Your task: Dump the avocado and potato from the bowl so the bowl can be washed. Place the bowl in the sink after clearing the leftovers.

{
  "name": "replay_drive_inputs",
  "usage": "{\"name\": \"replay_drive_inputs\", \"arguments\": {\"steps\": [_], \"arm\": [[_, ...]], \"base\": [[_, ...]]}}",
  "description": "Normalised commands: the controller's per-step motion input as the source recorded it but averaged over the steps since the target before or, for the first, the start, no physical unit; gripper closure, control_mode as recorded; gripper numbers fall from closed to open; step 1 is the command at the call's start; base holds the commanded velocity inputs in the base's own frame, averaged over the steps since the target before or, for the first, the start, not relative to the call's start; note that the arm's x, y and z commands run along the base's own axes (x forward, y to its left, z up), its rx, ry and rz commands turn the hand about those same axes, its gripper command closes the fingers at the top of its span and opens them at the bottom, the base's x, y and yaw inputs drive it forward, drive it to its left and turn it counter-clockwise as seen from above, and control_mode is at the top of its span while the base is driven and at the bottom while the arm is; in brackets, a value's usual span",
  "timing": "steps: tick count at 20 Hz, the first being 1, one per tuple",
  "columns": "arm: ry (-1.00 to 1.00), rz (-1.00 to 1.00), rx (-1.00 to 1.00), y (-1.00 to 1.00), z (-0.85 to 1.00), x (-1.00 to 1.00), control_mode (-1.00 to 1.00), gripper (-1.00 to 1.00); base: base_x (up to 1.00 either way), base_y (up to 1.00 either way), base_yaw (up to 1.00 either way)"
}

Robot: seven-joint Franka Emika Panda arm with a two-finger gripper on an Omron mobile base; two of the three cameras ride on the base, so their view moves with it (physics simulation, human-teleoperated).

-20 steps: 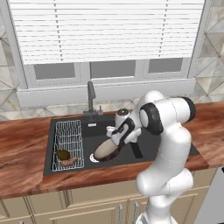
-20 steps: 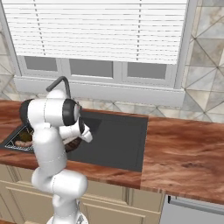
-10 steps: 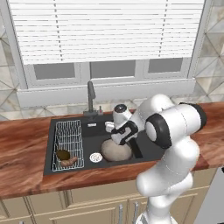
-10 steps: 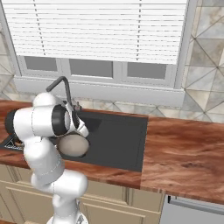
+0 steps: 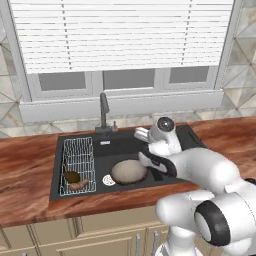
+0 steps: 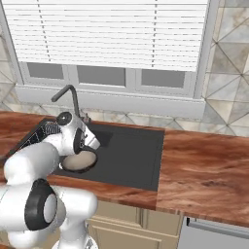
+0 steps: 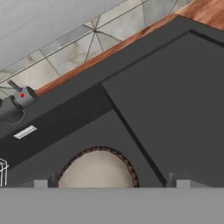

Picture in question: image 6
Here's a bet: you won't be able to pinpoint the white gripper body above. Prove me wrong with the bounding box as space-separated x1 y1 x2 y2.
84 124 102 151

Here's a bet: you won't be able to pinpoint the beige bowl with dark rim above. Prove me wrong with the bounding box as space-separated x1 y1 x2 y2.
60 150 98 173

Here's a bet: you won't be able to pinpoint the dark grey sink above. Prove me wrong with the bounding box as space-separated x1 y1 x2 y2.
5 117 165 193

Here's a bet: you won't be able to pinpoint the dark grey tap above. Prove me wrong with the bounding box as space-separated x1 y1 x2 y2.
51 84 92 126

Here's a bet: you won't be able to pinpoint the beige drawer front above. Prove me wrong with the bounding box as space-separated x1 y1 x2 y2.
143 208 184 236
96 200 143 229

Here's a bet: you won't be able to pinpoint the beige cupboard door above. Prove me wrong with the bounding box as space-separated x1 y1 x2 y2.
87 223 163 249

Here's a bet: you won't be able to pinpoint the white window blinds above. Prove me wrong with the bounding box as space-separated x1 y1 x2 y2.
1 0 210 73

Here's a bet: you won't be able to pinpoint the grey dishwasher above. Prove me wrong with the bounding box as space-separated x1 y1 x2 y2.
177 216 249 249

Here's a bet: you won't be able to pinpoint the pale grey window frame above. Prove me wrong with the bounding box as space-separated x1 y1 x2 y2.
0 0 222 120

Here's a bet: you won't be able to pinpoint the grey dishwasher handle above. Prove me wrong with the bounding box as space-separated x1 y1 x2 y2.
187 219 249 240

